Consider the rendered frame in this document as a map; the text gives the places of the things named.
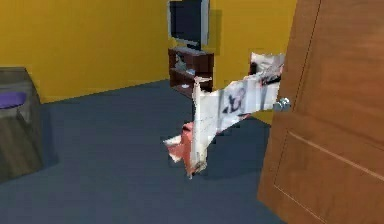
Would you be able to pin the white patterned bed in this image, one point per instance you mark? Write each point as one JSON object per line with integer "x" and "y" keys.
{"x": 213, "y": 113}

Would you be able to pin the dark brown television stand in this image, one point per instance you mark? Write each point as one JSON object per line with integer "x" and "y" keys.
{"x": 193, "y": 68}

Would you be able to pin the silver round door knob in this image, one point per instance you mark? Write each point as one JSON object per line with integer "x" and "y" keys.
{"x": 282, "y": 104}

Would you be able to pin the black television set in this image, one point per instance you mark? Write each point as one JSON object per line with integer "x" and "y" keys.
{"x": 187, "y": 20}

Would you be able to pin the brown wooden room door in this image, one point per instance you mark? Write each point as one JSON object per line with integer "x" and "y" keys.
{"x": 333, "y": 116}

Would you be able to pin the grey wooden cabinet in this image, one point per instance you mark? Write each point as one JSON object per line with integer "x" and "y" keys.
{"x": 18, "y": 133}

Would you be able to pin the purple cloth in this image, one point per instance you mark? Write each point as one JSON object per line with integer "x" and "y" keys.
{"x": 11, "y": 99}

